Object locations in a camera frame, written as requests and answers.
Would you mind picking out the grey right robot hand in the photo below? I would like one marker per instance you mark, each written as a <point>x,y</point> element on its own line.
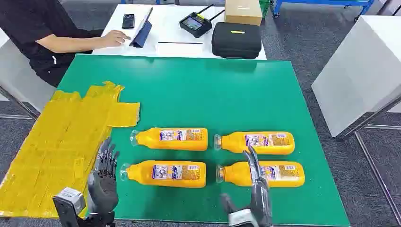
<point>261,197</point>

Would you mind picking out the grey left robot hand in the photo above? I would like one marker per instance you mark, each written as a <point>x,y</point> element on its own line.
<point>105,188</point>

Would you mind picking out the orange drink bottle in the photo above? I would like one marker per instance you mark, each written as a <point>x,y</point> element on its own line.
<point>175,142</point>
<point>231,144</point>
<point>288,178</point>
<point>141,175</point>

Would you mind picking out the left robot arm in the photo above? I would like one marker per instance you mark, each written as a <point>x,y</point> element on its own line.
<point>100,221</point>

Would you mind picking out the yellow sheet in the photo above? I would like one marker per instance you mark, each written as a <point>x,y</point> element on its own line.
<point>56,141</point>

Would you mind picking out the green table mat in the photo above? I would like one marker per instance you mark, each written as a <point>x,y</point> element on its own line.
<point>203,94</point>

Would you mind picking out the small white side table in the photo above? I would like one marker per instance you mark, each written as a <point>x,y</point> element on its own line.
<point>22,78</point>

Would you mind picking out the person's hand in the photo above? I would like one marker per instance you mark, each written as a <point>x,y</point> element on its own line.
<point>114,38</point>

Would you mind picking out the black zip carry case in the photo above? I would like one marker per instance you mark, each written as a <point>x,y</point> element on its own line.
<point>236,42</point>

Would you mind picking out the tablet in blue case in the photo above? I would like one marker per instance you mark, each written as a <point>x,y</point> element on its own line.
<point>142,34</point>

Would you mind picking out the large white side table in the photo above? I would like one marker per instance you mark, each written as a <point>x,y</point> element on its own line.
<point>360,72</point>

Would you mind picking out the black pen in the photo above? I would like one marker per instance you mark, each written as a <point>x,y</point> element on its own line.
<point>180,42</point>

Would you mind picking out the black smartphone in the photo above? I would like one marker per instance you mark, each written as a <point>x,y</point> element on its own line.
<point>128,21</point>

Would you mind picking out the white table with devices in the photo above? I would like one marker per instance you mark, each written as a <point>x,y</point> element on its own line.
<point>169,25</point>

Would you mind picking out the person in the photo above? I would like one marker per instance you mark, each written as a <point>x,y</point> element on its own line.
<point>28,22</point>

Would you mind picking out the black remote controller with antennas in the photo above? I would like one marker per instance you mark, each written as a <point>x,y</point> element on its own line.
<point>194,24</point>

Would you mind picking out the cardboard box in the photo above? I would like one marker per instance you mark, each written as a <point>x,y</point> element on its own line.
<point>242,11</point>

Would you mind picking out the green crate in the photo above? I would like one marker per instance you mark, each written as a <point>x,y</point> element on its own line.
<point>265,7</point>

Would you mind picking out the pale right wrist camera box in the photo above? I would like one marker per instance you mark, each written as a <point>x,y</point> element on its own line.
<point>241,218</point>

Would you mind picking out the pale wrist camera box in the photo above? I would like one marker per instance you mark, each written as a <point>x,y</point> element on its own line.
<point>241,218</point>
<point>70,197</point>

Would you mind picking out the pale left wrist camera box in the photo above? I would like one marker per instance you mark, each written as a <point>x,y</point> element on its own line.
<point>70,197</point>

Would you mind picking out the blue metal frame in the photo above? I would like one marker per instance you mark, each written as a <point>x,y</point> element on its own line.
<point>322,2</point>

